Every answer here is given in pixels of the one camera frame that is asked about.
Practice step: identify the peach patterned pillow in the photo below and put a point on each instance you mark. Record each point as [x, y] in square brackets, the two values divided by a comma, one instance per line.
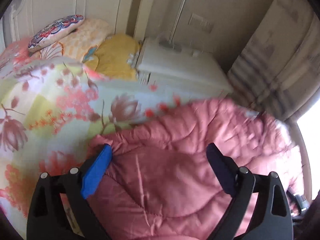
[79, 43]

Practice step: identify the white wooden headboard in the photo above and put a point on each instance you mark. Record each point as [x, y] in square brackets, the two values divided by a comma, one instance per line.
[23, 18]

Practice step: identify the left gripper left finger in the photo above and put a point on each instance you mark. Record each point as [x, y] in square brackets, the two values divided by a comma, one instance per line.
[47, 218]

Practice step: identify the white nightstand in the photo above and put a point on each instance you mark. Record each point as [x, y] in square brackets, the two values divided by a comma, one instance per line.
[189, 70]

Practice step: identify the striped sailboat curtain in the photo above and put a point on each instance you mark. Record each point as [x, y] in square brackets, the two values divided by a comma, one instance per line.
[278, 70]

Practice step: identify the wall socket panel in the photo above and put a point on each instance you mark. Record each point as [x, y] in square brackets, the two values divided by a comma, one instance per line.
[200, 23]

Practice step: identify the floral bed sheet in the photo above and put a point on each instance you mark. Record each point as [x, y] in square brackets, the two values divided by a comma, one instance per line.
[52, 108]

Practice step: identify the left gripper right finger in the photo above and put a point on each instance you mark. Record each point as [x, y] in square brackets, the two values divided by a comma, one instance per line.
[271, 217]

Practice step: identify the pink quilted jacket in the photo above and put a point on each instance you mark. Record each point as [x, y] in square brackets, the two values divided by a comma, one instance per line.
[159, 184]

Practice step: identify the colourful embroidered pillow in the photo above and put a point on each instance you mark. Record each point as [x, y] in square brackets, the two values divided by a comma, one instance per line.
[55, 31]

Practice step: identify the yellow pillow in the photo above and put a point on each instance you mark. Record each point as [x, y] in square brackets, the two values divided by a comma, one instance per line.
[116, 58]

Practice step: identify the silver desk lamp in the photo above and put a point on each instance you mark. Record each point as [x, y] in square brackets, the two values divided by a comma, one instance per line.
[168, 43]

